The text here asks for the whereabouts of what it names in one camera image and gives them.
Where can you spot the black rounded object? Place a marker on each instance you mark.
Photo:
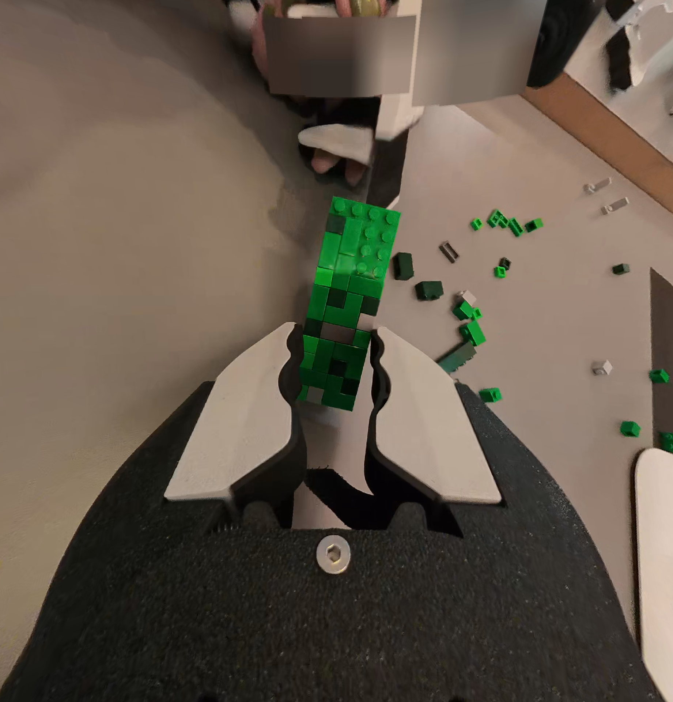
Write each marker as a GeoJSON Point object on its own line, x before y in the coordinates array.
{"type": "Point", "coordinates": [555, 44]}

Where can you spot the brown wooden board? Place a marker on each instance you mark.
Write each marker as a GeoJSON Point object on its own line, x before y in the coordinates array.
{"type": "Point", "coordinates": [605, 137]}

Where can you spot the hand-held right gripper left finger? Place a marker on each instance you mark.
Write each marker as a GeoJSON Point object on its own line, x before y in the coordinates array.
{"type": "Point", "coordinates": [243, 428]}

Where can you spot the light grey brick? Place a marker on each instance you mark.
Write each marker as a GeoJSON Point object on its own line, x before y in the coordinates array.
{"type": "Point", "coordinates": [615, 205]}
{"type": "Point", "coordinates": [602, 368]}
{"type": "Point", "coordinates": [468, 296]}
{"type": "Point", "coordinates": [597, 186]}

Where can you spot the grey desk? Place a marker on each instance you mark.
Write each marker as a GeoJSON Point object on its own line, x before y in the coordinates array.
{"type": "Point", "coordinates": [533, 329]}

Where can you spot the black block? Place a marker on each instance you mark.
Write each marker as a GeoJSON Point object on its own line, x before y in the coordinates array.
{"type": "Point", "coordinates": [620, 60]}

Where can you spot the white tray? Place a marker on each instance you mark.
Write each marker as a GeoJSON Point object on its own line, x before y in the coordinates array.
{"type": "Point", "coordinates": [662, 548]}

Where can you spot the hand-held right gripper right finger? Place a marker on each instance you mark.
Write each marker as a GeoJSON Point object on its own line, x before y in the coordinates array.
{"type": "Point", "coordinates": [424, 433]}

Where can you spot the white plastic frame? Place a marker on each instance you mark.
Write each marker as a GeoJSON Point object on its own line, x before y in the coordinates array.
{"type": "Point", "coordinates": [657, 60]}

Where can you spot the green brick figure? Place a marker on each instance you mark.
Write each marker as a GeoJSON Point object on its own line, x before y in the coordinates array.
{"type": "Point", "coordinates": [347, 285]}

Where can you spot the dark grey brick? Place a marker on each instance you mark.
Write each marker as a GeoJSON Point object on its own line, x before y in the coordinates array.
{"type": "Point", "coordinates": [449, 252]}

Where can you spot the long dark green plate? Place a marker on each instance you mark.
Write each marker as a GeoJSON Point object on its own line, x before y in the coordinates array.
{"type": "Point", "coordinates": [457, 357]}

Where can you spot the dark grey strip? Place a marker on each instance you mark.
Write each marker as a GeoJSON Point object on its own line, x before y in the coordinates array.
{"type": "Point", "coordinates": [665, 329]}

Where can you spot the scattered small green bricks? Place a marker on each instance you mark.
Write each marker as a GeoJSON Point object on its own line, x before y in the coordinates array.
{"type": "Point", "coordinates": [473, 332]}

